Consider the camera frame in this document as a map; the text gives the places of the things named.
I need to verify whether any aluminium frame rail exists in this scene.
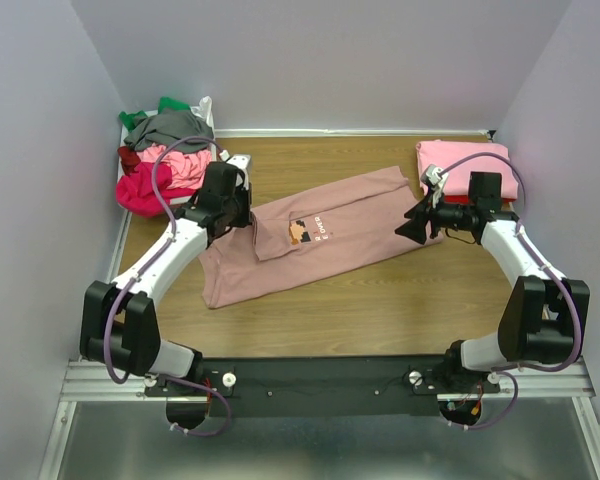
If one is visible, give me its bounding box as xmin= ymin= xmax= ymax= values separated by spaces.
xmin=40 ymin=240 xmax=600 ymax=479

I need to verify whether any magenta t-shirt in basket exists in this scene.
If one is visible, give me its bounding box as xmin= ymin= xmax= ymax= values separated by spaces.
xmin=116 ymin=173 xmax=195 ymax=217

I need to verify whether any folded red t-shirt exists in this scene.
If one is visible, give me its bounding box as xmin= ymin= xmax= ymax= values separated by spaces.
xmin=444 ymin=195 xmax=513 ymax=205

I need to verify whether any dusty pink printed t-shirt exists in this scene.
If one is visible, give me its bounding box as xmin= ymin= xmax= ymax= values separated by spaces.
xmin=199 ymin=166 xmax=419 ymax=309

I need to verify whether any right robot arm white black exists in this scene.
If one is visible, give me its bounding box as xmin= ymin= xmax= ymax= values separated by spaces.
xmin=396 ymin=166 xmax=590 ymax=387

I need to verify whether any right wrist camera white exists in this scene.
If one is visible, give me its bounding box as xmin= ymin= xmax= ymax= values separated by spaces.
xmin=420 ymin=165 xmax=449 ymax=208

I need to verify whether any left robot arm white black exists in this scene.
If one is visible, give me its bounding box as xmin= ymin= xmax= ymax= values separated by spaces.
xmin=79 ymin=155 xmax=251 ymax=383

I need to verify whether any folded light pink t-shirt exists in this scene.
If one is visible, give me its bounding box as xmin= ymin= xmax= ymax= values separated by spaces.
xmin=415 ymin=139 xmax=520 ymax=199

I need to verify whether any green t-shirt in basket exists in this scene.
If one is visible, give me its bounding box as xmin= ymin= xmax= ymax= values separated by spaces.
xmin=118 ymin=96 xmax=190 ymax=131

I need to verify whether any grey t-shirt in basket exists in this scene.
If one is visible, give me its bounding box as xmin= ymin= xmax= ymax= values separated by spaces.
xmin=124 ymin=109 xmax=214 ymax=152

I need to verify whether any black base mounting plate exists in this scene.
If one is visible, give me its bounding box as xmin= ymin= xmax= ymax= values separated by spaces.
xmin=145 ymin=355 xmax=500 ymax=426

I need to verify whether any white laundry basket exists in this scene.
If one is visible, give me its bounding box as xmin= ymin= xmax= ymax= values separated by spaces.
xmin=117 ymin=95 xmax=219 ymax=206

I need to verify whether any pink t-shirt in basket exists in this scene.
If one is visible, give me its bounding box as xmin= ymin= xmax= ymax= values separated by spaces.
xmin=133 ymin=144 xmax=212 ymax=192

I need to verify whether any dark red t-shirt in basket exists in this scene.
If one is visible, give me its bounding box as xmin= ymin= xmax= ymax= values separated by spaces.
xmin=117 ymin=146 xmax=141 ymax=176

